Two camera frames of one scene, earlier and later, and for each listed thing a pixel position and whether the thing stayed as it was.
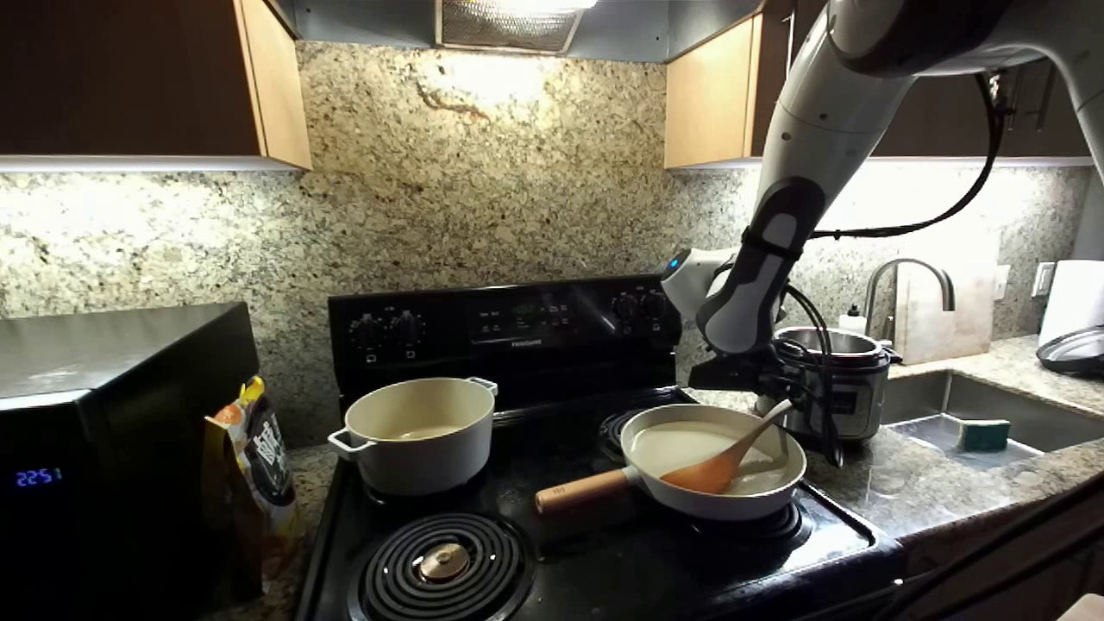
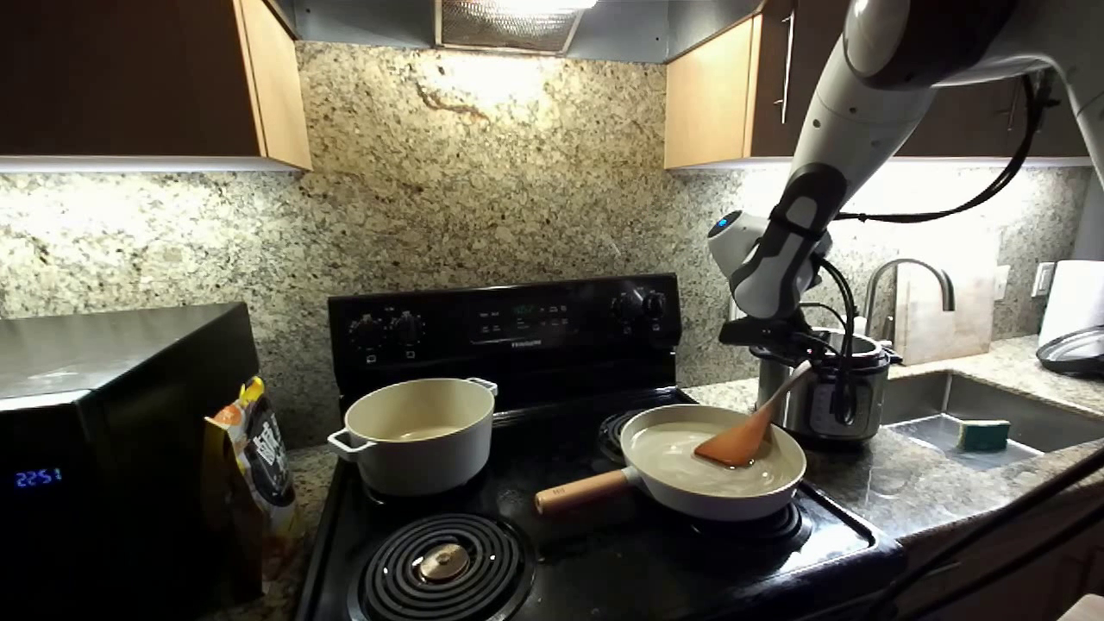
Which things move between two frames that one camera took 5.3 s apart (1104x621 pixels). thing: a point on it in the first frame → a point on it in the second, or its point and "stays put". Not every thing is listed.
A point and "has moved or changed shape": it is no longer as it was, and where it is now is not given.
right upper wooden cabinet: [721, 95] stays put
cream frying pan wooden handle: [679, 436] stays put
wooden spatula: [715, 471] has moved or changed shape
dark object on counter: [1074, 350] stays put
